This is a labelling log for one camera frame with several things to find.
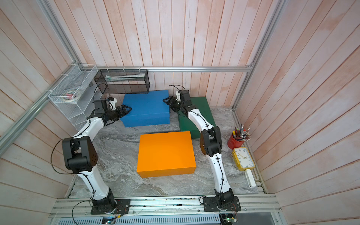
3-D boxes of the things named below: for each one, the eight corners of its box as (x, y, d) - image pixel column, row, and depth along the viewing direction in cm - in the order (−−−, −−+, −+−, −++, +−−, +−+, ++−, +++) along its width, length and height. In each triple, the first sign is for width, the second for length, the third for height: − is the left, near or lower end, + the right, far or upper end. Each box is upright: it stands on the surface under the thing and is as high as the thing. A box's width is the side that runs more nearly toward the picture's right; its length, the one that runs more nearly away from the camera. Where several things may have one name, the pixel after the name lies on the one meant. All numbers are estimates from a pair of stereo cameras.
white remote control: (248, 188, 81) (251, 186, 79) (243, 171, 88) (245, 168, 85) (253, 188, 81) (256, 186, 79) (248, 171, 88) (250, 168, 85)
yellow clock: (236, 171, 88) (238, 168, 85) (230, 149, 97) (232, 146, 94) (253, 171, 88) (256, 168, 85) (246, 149, 97) (248, 146, 94)
